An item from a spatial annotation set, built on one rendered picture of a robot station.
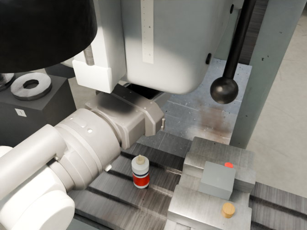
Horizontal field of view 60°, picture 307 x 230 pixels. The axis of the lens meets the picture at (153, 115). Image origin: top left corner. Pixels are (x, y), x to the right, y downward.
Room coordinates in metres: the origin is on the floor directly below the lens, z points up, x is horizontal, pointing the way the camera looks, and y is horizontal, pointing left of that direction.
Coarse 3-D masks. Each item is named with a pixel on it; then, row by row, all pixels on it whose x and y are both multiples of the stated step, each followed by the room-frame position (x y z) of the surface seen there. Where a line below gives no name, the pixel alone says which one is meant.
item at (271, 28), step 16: (256, 0) 0.62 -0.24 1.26; (272, 0) 0.61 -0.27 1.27; (288, 0) 0.60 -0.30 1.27; (304, 0) 0.59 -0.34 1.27; (256, 16) 0.62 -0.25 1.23; (272, 16) 0.61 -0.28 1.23; (288, 16) 0.60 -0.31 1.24; (224, 32) 0.65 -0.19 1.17; (256, 32) 0.62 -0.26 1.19; (272, 32) 0.61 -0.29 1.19; (288, 32) 0.59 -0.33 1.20; (224, 48) 0.65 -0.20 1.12; (256, 48) 0.62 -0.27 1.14; (272, 48) 0.60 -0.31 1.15; (256, 64) 0.61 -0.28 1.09; (272, 64) 0.60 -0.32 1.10; (256, 80) 0.61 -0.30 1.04; (272, 80) 0.60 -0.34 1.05; (256, 96) 0.60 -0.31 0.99; (240, 112) 0.61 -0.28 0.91; (256, 112) 0.59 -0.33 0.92; (240, 128) 0.60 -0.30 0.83; (240, 144) 0.60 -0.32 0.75
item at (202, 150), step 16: (192, 144) 0.41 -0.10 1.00; (208, 144) 0.41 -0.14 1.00; (224, 144) 0.41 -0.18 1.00; (192, 160) 0.33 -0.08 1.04; (208, 160) 0.33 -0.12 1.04; (224, 160) 0.36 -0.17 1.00; (240, 160) 0.36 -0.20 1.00; (192, 176) 0.32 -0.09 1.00; (240, 176) 0.29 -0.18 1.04; (240, 192) 0.28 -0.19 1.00; (176, 224) 0.21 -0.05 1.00
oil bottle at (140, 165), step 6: (138, 156) 0.34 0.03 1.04; (132, 162) 0.34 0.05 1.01; (138, 162) 0.34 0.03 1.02; (144, 162) 0.34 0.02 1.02; (132, 168) 0.34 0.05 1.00; (138, 168) 0.33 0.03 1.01; (144, 168) 0.33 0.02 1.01; (132, 174) 0.34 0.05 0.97; (138, 174) 0.33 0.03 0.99; (144, 174) 0.33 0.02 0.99; (138, 180) 0.33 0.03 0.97; (144, 180) 0.33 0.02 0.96; (138, 186) 0.33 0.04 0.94; (144, 186) 0.33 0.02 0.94
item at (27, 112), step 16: (0, 80) 0.50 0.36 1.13; (16, 80) 0.50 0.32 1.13; (32, 80) 0.50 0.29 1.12; (48, 80) 0.50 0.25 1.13; (64, 80) 0.51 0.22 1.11; (0, 96) 0.45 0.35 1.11; (16, 96) 0.44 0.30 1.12; (32, 96) 0.44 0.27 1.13; (48, 96) 0.45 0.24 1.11; (64, 96) 0.49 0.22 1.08; (0, 112) 0.44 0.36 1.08; (16, 112) 0.43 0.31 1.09; (32, 112) 0.42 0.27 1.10; (48, 112) 0.43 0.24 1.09; (64, 112) 0.47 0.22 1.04; (0, 128) 0.45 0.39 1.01; (16, 128) 0.43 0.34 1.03; (32, 128) 0.42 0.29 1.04; (0, 144) 0.46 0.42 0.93; (16, 144) 0.44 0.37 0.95
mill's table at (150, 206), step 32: (128, 160) 0.41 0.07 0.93; (160, 160) 0.41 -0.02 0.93; (96, 192) 0.32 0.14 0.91; (128, 192) 0.32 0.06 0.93; (160, 192) 0.32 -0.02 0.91; (256, 192) 0.32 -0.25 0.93; (288, 192) 0.32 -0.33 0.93; (96, 224) 0.26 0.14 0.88; (128, 224) 0.24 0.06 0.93; (160, 224) 0.24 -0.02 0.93; (256, 224) 0.24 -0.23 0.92; (288, 224) 0.24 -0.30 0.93
